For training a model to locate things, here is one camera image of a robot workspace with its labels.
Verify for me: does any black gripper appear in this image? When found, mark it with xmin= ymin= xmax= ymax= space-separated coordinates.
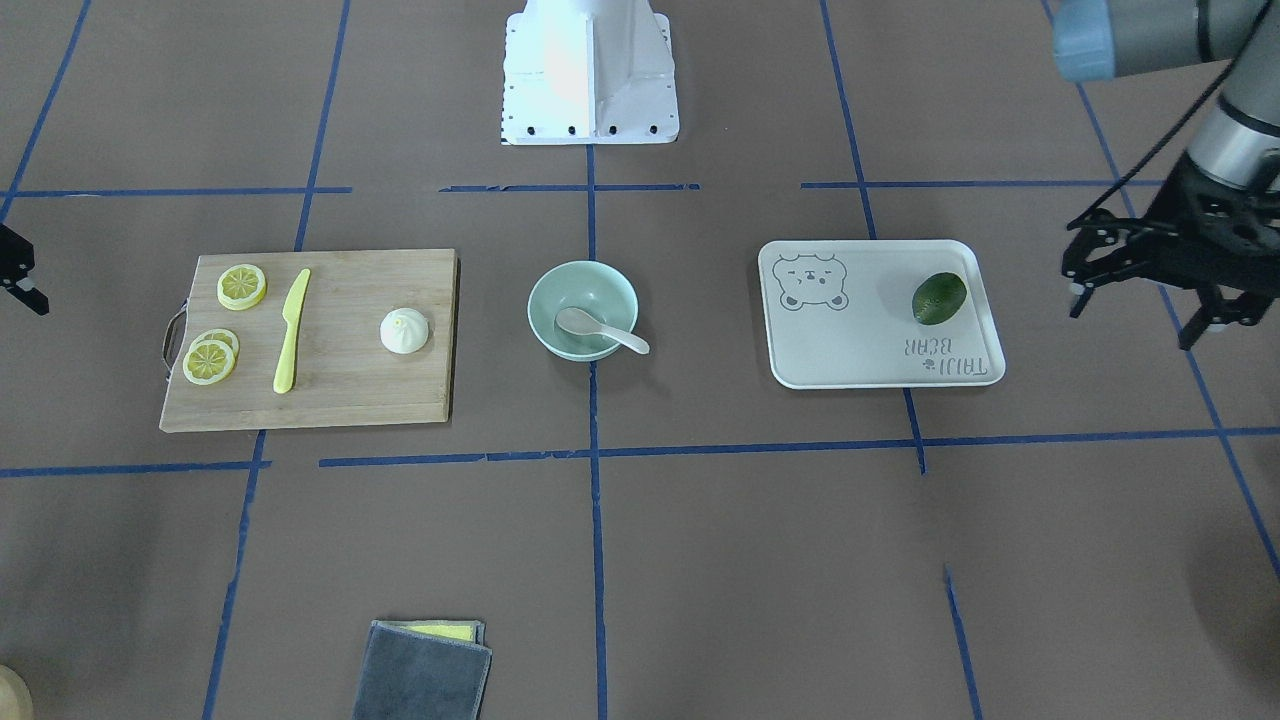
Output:
xmin=1062 ymin=152 xmax=1279 ymax=351

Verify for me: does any white steamed bun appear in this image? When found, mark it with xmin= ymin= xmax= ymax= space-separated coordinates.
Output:
xmin=379 ymin=307 xmax=431 ymax=355

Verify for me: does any grey plastic spoon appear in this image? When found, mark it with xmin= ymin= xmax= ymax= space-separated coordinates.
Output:
xmin=556 ymin=307 xmax=652 ymax=355

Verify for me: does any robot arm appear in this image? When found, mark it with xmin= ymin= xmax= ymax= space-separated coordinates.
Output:
xmin=1052 ymin=1 xmax=1279 ymax=351

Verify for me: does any mint green bowl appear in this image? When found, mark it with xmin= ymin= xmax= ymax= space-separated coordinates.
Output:
xmin=526 ymin=260 xmax=639 ymax=363

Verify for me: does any lemon slice back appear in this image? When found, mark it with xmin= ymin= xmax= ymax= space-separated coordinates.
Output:
xmin=193 ymin=328 xmax=241 ymax=355

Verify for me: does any lemon slice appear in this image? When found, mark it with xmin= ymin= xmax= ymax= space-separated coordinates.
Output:
xmin=193 ymin=328 xmax=241 ymax=355
xmin=180 ymin=338 xmax=237 ymax=386
xmin=216 ymin=264 xmax=268 ymax=311

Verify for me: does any lemon slice front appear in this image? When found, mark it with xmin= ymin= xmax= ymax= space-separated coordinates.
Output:
xmin=180 ymin=338 xmax=237 ymax=386

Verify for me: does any green avocado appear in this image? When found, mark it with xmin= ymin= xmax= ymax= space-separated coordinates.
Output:
xmin=911 ymin=272 xmax=969 ymax=325

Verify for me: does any lemon slice top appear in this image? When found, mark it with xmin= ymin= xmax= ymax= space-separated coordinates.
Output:
xmin=216 ymin=264 xmax=268 ymax=311

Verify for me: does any yellow plastic knife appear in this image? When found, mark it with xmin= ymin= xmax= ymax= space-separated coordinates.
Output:
xmin=271 ymin=268 xmax=311 ymax=395

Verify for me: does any white bear tray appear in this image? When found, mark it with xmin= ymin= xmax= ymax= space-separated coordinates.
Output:
xmin=756 ymin=240 xmax=1007 ymax=389

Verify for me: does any wooden cutting board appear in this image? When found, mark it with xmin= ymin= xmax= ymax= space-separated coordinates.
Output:
xmin=159 ymin=249 xmax=460 ymax=433

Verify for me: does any grey and yellow cloth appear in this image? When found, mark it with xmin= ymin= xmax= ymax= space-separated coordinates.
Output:
xmin=351 ymin=619 xmax=492 ymax=719

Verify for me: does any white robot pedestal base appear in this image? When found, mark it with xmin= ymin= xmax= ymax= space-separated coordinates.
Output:
xmin=500 ymin=1 xmax=681 ymax=146

